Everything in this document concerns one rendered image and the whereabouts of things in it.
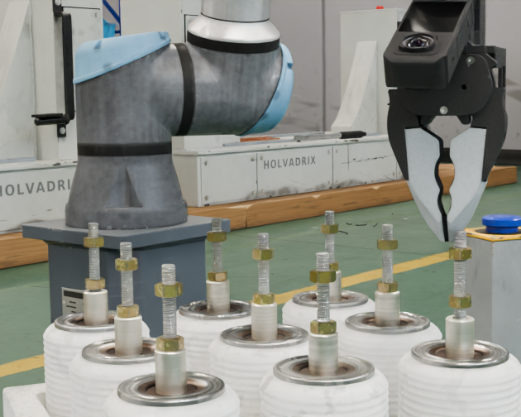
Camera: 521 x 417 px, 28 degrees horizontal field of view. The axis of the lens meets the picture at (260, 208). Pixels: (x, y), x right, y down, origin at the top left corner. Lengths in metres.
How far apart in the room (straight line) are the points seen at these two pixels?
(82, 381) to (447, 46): 0.37
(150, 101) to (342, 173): 2.85
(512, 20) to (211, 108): 5.21
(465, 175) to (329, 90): 6.30
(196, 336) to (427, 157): 0.29
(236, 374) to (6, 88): 2.34
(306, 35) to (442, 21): 6.46
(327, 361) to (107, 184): 0.53
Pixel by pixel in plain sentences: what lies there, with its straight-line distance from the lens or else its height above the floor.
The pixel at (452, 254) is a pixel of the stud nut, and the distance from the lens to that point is 0.81.
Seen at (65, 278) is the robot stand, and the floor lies 0.24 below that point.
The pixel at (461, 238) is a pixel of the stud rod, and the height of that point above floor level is 0.34.
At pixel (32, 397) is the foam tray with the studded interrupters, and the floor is 0.18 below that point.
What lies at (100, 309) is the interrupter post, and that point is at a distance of 0.95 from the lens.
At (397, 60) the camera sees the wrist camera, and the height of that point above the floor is 0.48.
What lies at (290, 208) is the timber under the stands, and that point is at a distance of 3.68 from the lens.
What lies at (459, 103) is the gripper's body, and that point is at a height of 0.45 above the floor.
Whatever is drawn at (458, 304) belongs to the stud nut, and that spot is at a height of 0.29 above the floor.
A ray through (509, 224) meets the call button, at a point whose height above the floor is 0.32.
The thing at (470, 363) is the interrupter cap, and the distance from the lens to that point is 0.80.
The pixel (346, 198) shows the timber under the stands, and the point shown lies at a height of 0.05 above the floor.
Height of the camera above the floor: 0.46
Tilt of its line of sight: 6 degrees down
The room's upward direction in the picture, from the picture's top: 1 degrees counter-clockwise
